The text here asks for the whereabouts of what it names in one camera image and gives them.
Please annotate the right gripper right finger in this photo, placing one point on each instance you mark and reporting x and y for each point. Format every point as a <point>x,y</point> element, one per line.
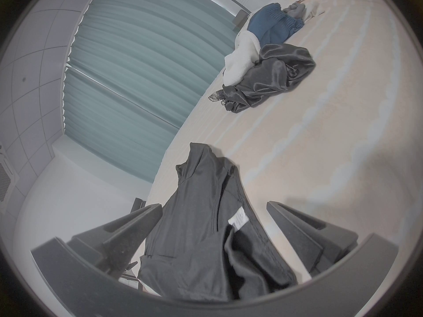
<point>297,239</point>

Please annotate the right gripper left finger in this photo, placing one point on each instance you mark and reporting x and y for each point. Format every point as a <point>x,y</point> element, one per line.
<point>125,239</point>

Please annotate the black T-shirt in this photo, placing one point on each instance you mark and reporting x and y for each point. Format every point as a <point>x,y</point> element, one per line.
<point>198,226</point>

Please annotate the bed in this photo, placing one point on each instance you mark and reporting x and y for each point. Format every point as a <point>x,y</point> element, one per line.
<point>314,127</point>

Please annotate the pile of clothes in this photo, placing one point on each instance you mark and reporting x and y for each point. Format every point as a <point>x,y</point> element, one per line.
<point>271,74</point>

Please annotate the black chest of drawers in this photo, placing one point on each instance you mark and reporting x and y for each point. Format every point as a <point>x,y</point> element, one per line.
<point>138,205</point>

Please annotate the blue-green curtain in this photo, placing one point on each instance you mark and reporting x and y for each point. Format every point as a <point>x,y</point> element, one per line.
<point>115,130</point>
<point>148,51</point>

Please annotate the grey bedside table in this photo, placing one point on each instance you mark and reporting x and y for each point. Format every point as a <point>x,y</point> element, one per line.
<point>241,19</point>

